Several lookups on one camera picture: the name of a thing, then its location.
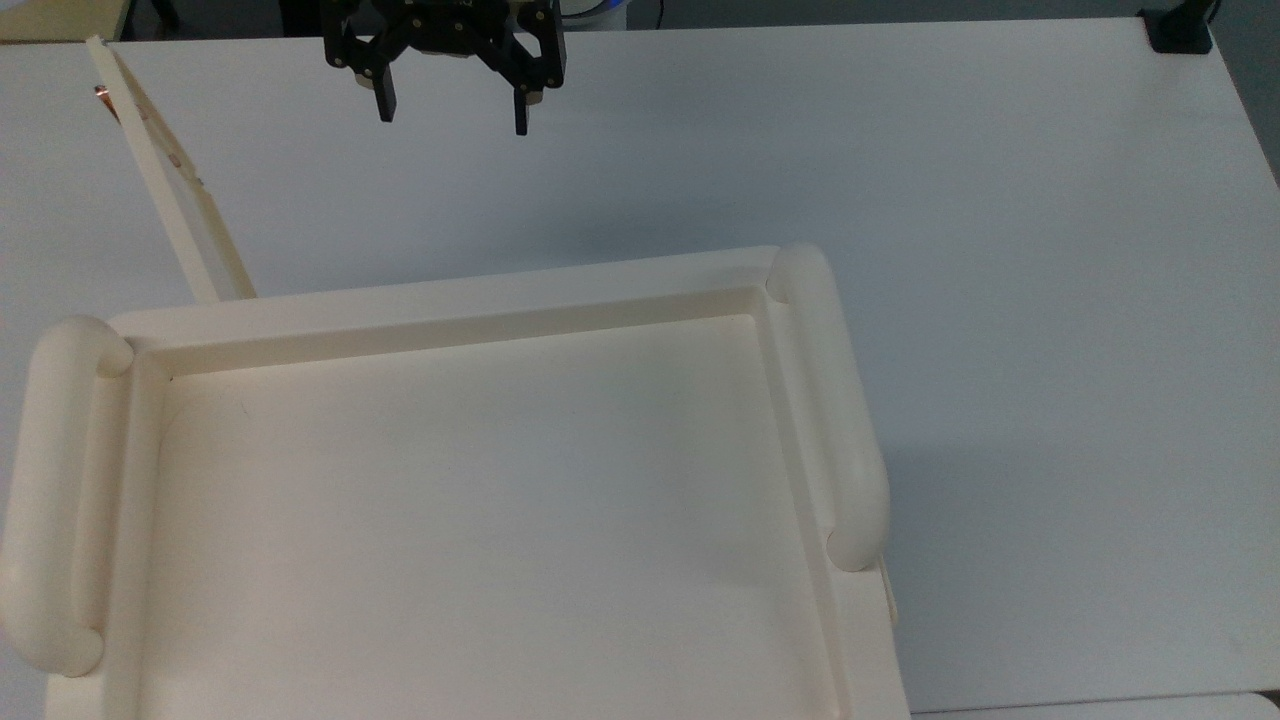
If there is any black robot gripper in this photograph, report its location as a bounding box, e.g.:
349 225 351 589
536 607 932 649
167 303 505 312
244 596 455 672
321 0 570 138

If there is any cream cabinet door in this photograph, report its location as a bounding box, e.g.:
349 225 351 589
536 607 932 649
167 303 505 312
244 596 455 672
86 36 259 304

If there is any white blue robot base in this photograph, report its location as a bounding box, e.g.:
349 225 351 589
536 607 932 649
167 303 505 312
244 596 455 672
562 0 631 33

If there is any wooden side table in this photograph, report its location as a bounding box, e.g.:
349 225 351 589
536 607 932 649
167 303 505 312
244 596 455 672
0 0 133 44

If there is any cream plastic tray with handles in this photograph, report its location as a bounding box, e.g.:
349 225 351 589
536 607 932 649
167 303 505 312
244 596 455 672
44 246 913 720

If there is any cream rounded cabinet handle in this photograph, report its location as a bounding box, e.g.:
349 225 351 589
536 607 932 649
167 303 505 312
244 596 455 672
0 316 135 679

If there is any black table clamp mount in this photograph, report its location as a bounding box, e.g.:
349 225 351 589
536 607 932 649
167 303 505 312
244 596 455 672
1139 0 1223 55

